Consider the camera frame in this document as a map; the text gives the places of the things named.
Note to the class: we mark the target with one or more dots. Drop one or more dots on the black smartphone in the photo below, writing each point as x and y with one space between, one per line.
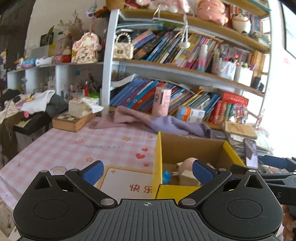
251 157

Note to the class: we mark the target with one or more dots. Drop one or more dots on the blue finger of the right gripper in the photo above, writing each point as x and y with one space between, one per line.
282 163
240 170

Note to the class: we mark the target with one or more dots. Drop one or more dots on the upper shelf books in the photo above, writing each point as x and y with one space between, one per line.
164 47

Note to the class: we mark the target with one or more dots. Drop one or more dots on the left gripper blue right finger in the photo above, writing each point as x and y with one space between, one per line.
211 180

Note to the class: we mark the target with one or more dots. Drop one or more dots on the wooden chess board box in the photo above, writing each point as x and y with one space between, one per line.
66 122

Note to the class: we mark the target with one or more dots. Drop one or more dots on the orange white medicine boxes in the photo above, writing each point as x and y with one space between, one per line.
190 115

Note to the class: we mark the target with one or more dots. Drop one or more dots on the pink cylindrical holder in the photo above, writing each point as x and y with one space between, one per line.
161 102

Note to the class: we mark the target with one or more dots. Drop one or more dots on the pile of clothes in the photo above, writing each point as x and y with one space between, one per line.
37 109

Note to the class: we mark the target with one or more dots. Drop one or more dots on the pink pig plush toy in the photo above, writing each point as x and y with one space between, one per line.
186 165

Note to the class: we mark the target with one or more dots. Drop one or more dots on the white bookshelf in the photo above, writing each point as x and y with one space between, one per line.
240 46

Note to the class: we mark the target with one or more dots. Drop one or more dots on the row of blue books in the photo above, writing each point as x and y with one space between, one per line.
137 95

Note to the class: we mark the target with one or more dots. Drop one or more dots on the pink purple cloth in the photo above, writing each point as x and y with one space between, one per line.
166 124

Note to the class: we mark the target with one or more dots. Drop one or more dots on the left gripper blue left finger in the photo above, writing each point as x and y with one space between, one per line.
85 179

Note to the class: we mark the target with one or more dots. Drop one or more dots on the cream quilted handbag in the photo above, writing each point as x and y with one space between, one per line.
123 50

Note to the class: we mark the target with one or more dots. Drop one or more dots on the stack of papers and books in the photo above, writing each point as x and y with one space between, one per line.
236 142

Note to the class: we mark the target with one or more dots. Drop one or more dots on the blue packet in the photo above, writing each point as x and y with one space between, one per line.
166 177

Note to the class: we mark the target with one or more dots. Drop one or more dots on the pink checked tablecloth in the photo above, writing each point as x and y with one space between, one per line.
58 151

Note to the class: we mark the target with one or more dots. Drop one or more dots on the pink doll figure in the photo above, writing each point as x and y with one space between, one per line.
86 49

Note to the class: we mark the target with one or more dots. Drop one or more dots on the red dictionary books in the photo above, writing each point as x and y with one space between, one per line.
229 107

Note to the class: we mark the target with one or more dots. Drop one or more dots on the brown notebook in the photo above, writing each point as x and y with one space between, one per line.
240 130

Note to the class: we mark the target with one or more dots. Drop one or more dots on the cream tissue pack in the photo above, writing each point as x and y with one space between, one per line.
83 106

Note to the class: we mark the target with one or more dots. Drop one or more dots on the yellow cardboard box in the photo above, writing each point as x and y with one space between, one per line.
180 161

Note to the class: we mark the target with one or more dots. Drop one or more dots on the white pen holder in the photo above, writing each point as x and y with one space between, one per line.
243 75

